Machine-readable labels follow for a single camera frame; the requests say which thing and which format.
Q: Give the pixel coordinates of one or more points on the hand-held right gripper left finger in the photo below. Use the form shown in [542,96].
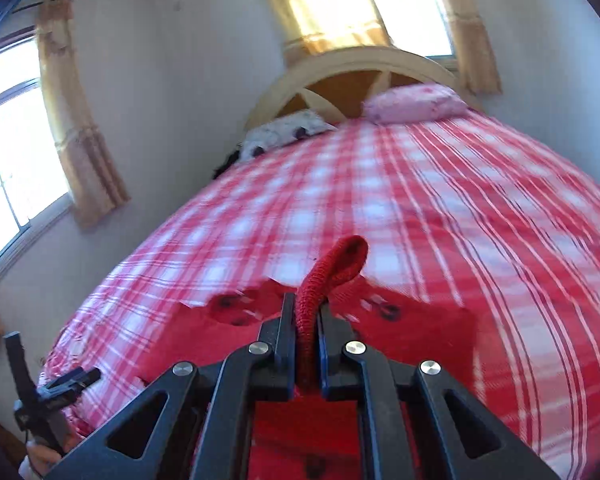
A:
[291,345]

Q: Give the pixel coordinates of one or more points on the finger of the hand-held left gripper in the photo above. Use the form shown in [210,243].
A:
[67,382]

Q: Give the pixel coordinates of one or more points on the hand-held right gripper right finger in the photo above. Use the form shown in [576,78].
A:
[323,347]

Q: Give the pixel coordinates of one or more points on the red knit garment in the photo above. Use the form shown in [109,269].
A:
[410,325]

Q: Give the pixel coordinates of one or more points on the person's left hand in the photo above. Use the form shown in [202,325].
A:
[45,462]

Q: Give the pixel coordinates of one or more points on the red plaid bed sheet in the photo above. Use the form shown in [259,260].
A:
[430,200]

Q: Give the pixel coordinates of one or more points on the dark cloth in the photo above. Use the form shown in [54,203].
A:
[227,166]

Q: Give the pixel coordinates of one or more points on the white patterned pillow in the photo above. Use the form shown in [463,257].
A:
[285,132]

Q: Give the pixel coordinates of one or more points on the side window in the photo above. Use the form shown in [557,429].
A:
[20,160]

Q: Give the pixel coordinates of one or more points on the beige side window curtain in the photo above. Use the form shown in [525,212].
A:
[75,125]

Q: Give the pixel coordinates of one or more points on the pink pillow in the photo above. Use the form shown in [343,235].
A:
[415,102]

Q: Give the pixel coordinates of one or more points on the cream wooden headboard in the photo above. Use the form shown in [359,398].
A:
[330,67]

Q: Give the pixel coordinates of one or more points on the sheer yellow curtain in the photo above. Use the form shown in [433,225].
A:
[325,5]

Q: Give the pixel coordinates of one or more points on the window behind headboard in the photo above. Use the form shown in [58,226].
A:
[410,5]

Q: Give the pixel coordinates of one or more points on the beige patterned curtain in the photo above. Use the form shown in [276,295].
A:
[467,25]

